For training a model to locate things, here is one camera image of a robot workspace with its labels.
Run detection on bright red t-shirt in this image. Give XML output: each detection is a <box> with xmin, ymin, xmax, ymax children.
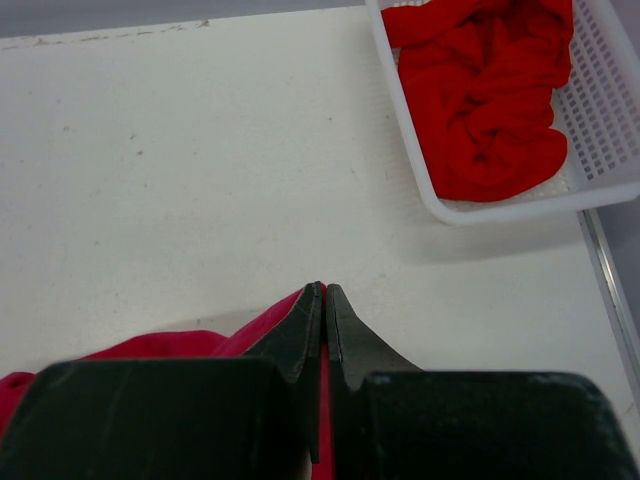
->
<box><xmin>381</xmin><ymin>0</ymin><xmax>574</xmax><ymax>203</ymax></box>

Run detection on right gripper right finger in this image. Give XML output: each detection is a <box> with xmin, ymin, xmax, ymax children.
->
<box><xmin>326</xmin><ymin>284</ymin><xmax>639</xmax><ymax>479</ymax></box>

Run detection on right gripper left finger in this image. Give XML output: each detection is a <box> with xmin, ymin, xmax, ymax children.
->
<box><xmin>0</xmin><ymin>280</ymin><xmax>324</xmax><ymax>480</ymax></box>

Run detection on crimson t-shirt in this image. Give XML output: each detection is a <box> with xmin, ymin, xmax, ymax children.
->
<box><xmin>0</xmin><ymin>284</ymin><xmax>336</xmax><ymax>480</ymax></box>

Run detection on white plastic basket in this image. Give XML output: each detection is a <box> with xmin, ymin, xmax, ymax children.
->
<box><xmin>366</xmin><ymin>1</ymin><xmax>639</xmax><ymax>225</ymax></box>

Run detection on aluminium mounting rail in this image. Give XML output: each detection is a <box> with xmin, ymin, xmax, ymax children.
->
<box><xmin>578</xmin><ymin>209</ymin><xmax>639</xmax><ymax>384</ymax></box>

